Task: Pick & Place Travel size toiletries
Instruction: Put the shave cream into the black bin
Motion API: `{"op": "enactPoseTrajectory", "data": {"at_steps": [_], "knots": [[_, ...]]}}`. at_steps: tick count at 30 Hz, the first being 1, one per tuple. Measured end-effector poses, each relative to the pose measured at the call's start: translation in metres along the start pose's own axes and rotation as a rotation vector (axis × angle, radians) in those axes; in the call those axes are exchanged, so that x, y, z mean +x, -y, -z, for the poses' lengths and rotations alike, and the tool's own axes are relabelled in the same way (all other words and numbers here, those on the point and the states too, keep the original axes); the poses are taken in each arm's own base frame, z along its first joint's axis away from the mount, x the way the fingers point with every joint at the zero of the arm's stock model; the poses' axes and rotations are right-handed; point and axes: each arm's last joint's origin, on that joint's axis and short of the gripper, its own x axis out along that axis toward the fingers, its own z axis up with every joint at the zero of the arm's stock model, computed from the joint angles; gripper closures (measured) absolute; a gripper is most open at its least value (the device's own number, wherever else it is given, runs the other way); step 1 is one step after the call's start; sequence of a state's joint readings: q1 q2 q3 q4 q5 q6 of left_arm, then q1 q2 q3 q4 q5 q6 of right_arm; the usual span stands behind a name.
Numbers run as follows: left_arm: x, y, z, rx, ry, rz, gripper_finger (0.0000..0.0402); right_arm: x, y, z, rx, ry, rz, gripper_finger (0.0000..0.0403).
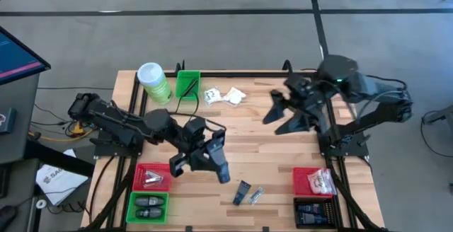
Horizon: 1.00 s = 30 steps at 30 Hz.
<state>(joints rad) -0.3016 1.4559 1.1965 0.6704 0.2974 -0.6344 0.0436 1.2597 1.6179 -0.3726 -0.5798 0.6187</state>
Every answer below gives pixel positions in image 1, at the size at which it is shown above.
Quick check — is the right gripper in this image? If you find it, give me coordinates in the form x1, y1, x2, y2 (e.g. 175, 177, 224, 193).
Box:
262, 73, 330, 136

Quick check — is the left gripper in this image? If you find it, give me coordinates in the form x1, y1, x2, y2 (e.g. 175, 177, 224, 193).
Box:
168, 129, 227, 178

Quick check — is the white cotton pads packet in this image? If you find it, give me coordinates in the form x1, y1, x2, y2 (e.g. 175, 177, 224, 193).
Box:
222, 86, 247, 105
318, 177, 337, 196
204, 87, 223, 105
306, 168, 332, 187

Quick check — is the black comb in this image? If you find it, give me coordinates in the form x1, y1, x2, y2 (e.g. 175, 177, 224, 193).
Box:
182, 79, 199, 98
183, 79, 200, 98

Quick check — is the red plastic basket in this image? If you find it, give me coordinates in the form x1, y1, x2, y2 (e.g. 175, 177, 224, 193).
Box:
132, 163, 173, 193
292, 167, 336, 197

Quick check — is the small green plastic basket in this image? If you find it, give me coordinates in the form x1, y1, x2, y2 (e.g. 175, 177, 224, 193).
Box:
175, 69, 202, 101

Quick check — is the green disinfecting wipes canister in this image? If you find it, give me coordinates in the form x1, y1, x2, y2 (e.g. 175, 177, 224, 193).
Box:
137, 62, 174, 105

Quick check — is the large green plastic basket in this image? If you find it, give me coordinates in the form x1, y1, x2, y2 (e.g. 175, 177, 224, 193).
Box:
126, 192, 170, 226

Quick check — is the black plastic basket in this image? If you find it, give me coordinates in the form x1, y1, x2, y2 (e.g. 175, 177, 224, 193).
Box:
292, 197, 337, 230

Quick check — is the black desk crossbar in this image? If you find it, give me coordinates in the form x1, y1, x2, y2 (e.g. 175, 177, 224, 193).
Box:
23, 139, 96, 178

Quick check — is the grey chair base leg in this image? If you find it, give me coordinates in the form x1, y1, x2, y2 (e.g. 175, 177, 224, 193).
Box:
421, 104, 453, 125

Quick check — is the white printed booklet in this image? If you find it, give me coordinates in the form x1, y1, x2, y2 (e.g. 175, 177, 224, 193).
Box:
35, 149, 89, 207

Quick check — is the grey workstation desk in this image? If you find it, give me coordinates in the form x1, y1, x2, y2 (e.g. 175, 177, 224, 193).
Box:
0, 72, 40, 165

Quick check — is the black box with white logo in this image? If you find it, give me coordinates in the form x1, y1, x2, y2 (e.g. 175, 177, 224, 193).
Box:
0, 107, 17, 134

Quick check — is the blue-screen monitor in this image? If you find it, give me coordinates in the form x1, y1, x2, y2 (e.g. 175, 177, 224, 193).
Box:
0, 25, 52, 86

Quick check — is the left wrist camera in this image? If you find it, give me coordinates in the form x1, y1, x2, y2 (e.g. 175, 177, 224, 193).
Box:
183, 117, 207, 139

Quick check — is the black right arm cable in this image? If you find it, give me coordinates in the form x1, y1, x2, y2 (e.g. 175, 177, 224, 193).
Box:
300, 67, 413, 120

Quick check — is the black floor cable loop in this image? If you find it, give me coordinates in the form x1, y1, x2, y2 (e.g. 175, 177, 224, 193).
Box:
420, 110, 453, 159

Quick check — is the yellow cable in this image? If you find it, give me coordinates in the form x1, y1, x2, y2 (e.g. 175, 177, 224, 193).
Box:
28, 122, 93, 143

